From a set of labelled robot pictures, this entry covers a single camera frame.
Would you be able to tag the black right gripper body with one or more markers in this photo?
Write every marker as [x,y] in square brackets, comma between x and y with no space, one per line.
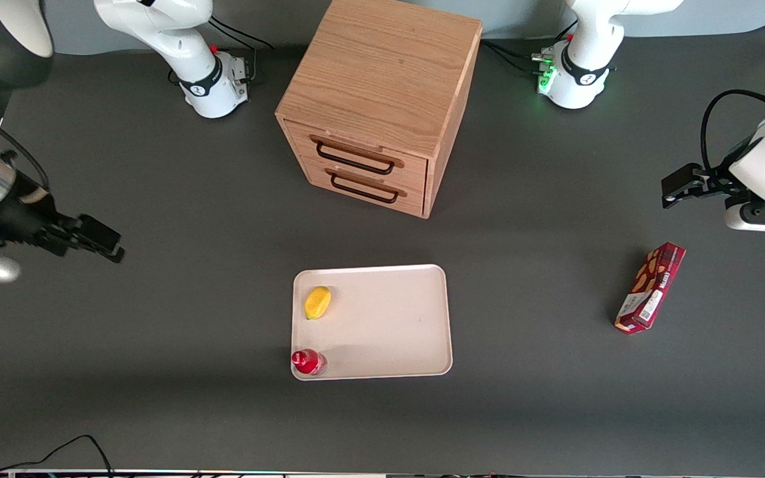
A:
[22,211]

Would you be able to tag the yellow lemon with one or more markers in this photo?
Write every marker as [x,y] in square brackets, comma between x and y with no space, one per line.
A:
[318,303]

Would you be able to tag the wooden two-drawer cabinet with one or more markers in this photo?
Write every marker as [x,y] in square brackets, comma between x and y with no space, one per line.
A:
[382,66]

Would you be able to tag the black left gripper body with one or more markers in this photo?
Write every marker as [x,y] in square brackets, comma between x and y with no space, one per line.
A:
[714,181]

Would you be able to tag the red coke bottle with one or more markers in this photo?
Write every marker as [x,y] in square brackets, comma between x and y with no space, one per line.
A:
[306,362]

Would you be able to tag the cream rectangular tray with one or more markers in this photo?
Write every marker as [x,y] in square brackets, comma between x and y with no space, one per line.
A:
[389,325]

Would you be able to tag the red cookie box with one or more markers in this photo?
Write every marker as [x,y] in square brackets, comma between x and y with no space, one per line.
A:
[651,285]

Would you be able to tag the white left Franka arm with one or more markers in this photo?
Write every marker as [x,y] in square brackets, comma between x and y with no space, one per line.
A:
[588,40]

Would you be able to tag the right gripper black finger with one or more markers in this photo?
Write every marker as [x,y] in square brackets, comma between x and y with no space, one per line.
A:
[113,255]
[100,232]

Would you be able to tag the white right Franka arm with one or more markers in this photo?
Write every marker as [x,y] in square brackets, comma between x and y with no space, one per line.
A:
[183,40]

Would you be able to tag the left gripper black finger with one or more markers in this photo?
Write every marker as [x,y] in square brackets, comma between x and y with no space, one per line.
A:
[669,202]
[684,180]

